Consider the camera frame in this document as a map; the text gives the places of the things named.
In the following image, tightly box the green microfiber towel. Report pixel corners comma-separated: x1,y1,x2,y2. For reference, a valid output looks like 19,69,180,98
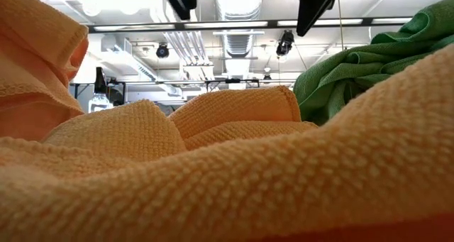
292,0,454,126

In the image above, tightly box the white LED light bar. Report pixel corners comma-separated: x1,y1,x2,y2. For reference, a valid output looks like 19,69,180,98
277,18,363,26
184,21,269,28
372,17,413,25
92,23,175,32

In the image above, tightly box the orange microfiber towel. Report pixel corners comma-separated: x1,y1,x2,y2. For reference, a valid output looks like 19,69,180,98
0,0,89,143
0,45,454,242

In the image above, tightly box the silver ventilation duct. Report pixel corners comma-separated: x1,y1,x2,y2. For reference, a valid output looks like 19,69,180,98
214,0,265,76

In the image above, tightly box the clear spray bottle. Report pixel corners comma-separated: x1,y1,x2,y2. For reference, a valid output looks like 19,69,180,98
87,66,114,114

